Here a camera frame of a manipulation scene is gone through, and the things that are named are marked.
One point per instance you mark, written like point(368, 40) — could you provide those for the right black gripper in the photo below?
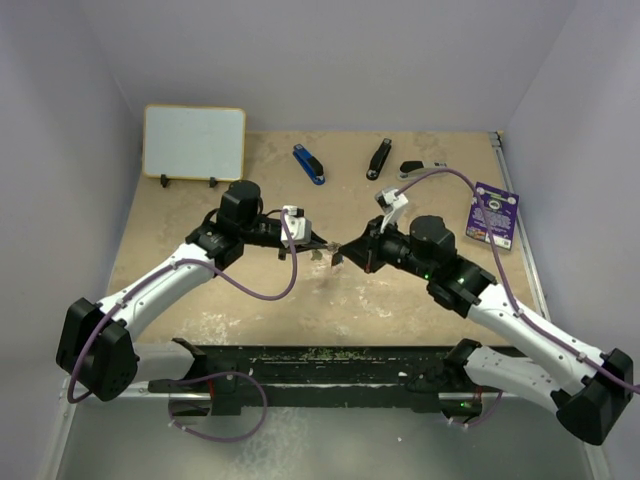
point(365, 251)

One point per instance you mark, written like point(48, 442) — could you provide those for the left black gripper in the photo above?
point(315, 243)

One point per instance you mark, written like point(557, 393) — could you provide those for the key with black tag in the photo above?
point(337, 262)

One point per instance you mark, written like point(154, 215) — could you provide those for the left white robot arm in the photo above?
point(98, 346)

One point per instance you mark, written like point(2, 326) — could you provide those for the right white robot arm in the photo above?
point(586, 388)

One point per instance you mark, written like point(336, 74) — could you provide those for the blue stapler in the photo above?
point(310, 164)

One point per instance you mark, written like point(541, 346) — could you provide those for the grey black stapler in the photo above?
point(409, 170)

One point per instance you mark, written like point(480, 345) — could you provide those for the purple card package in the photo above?
point(501, 207)

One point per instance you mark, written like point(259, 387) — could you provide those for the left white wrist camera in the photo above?
point(296, 229)

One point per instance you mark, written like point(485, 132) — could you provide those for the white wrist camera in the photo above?
point(296, 229)
point(393, 204)

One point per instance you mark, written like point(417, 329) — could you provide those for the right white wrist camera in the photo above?
point(393, 204)

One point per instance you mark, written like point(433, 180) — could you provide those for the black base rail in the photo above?
point(224, 380)

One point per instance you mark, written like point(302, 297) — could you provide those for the small whiteboard yellow frame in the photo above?
point(193, 142)

